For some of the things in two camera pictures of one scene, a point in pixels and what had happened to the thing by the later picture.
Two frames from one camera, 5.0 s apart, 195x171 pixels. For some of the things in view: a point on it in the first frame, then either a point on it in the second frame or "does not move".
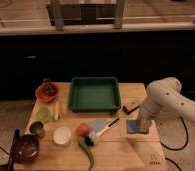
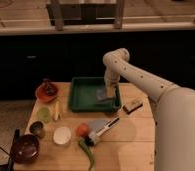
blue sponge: (132, 126) → (101, 94)
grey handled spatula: (98, 127) does not move
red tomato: (82, 130) does not move
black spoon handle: (11, 160) does not move
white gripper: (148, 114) → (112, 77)
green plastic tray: (94, 94) does not move
